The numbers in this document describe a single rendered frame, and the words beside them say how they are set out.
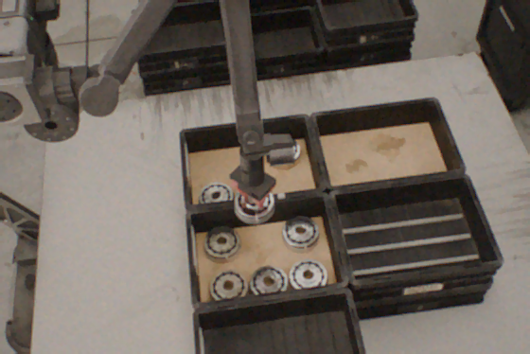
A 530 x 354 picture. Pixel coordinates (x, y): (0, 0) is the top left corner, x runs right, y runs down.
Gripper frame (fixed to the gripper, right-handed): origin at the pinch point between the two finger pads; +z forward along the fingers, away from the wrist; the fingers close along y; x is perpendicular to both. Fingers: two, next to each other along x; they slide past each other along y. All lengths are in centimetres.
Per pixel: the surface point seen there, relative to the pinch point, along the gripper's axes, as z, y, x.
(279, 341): 21.9, -23.0, 18.7
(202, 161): 22.6, 32.2, -13.1
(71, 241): 37, 51, 28
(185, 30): 58, 109, -82
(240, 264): 22.1, -0.9, 7.7
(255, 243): 22.0, 0.2, 0.1
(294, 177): 21.8, 5.4, -25.3
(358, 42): 55, 42, -120
